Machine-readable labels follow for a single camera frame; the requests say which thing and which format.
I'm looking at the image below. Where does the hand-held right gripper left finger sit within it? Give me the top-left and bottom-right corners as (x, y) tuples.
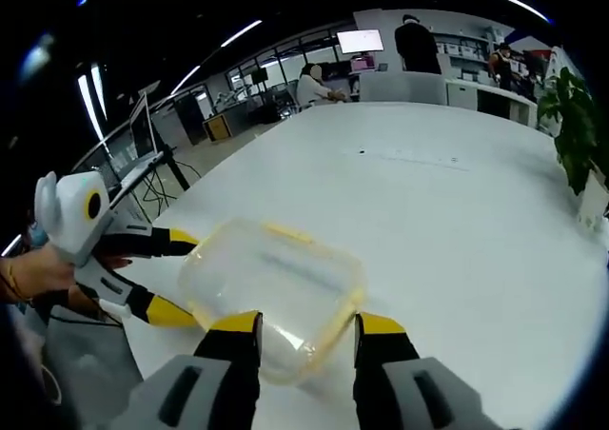
(111, 309), (265, 430)

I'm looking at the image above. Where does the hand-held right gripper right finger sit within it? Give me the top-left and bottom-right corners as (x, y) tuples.
(352, 311), (501, 430)

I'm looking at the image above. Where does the clear plastic buckle box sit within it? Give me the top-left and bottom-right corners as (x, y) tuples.
(176, 216), (367, 386)

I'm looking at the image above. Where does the person's left hand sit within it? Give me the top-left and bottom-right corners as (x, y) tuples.
(0, 246), (133, 318)

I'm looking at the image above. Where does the black laptop stand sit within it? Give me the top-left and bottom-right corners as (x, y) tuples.
(127, 147), (192, 212)

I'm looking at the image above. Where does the open laptop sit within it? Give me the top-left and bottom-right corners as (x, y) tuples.
(121, 91), (166, 185)

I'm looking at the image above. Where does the cardboard box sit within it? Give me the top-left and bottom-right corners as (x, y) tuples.
(203, 115), (235, 143)

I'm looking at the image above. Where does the grey chair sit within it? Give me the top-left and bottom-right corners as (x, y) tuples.
(358, 73), (446, 105)

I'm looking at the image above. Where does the bright white monitor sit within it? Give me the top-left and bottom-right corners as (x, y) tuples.
(336, 29), (385, 56)

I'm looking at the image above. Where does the white counter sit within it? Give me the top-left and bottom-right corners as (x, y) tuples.
(443, 77), (540, 127)

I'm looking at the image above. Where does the green potted plant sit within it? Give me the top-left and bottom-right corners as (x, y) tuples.
(537, 66), (609, 232)

